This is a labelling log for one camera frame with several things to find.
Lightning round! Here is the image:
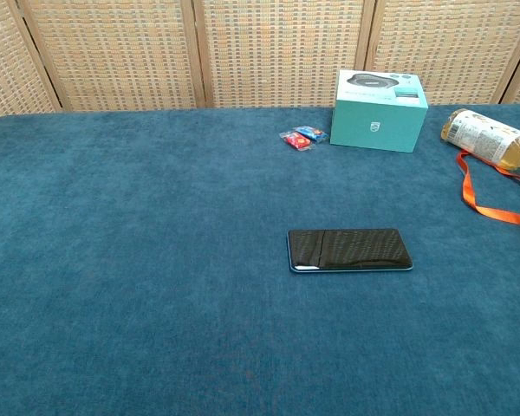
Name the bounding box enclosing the blue smartphone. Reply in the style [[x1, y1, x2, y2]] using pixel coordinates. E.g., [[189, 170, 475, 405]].
[[287, 228, 414, 276]]

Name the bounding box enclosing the red candy packet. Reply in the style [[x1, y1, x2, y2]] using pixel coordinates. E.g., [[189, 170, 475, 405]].
[[279, 131, 316, 152]]

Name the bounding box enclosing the blue candy packet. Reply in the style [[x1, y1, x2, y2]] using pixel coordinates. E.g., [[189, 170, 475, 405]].
[[295, 125, 329, 144]]

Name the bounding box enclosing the blue table cloth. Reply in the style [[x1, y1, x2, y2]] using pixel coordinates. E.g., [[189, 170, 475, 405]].
[[0, 102, 520, 416]]

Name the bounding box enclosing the teal speaker box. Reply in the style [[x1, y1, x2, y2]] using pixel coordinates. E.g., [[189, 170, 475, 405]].
[[329, 68, 430, 154]]

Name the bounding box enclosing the woven folding screen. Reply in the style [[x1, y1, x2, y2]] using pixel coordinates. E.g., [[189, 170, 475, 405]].
[[0, 0, 520, 125]]

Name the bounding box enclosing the yellow tea bottle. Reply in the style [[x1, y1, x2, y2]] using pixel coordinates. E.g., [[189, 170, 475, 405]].
[[440, 108, 520, 176]]

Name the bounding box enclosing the orange ribbon lanyard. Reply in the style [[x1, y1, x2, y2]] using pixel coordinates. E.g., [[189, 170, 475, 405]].
[[456, 149, 520, 252]]

